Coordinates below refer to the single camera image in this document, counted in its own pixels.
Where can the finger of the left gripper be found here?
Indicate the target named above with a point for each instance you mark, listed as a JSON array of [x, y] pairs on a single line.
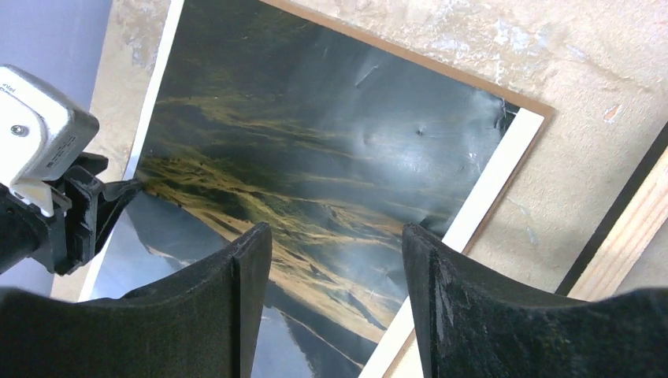
[[112, 201]]

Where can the black wooden picture frame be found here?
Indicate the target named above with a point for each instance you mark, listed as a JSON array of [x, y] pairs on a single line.
[[624, 233]]

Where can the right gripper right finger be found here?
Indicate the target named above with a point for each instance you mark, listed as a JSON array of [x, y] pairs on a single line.
[[471, 321]]

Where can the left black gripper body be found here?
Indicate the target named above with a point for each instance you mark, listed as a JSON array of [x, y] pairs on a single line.
[[77, 231]]

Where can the glossy photo print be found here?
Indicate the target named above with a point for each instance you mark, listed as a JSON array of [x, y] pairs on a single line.
[[254, 114]]

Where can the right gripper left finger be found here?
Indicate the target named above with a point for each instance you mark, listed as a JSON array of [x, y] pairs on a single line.
[[201, 321]]

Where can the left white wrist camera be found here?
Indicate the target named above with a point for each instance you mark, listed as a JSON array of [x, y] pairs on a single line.
[[42, 133]]

